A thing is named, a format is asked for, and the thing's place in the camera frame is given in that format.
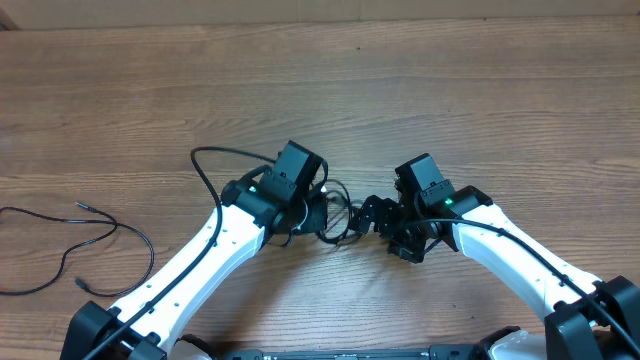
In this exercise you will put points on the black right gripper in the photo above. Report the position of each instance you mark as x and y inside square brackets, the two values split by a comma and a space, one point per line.
[387, 210]

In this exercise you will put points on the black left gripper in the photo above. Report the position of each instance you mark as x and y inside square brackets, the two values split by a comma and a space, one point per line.
[313, 221]

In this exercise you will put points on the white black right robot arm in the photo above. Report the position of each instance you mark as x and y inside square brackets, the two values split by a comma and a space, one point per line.
[584, 317]

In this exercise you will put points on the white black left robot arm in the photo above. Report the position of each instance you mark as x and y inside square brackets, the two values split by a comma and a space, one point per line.
[279, 197]

